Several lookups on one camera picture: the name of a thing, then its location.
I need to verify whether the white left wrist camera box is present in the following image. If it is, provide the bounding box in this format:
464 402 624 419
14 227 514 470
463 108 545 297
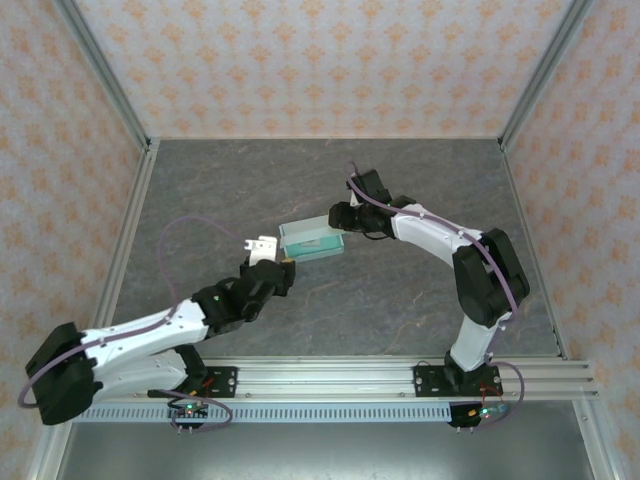
243 234 279 269

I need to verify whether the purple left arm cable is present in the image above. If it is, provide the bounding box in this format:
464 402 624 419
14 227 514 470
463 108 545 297
17 215 250 434

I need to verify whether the aluminium mounting rail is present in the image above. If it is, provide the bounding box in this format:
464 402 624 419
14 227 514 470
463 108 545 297
53 357 599 401

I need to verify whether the slotted grey cable tray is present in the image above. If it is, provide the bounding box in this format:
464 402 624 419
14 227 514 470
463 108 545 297
73 403 582 423

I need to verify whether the aluminium side rail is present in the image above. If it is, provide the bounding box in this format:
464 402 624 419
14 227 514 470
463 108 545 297
498 139 572 362
78 139 161 362

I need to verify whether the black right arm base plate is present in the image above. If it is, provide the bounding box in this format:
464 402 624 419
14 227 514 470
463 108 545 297
413 364 503 399

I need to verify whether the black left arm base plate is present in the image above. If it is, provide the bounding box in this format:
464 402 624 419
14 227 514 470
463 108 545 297
146 365 239 399

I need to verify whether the aluminium upright post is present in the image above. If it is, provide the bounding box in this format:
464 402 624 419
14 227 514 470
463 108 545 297
498 0 595 150
53 0 154 152

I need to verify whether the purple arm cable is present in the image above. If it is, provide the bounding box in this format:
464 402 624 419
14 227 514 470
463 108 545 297
347 159 526 432
17 215 250 434

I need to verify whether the grey metal sheet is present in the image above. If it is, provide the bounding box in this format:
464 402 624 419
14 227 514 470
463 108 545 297
29 419 614 480

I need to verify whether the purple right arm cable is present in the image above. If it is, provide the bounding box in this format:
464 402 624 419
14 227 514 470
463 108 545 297
347 159 526 432

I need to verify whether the mint green paper box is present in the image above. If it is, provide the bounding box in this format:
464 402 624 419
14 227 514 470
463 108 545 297
277 215 348 265

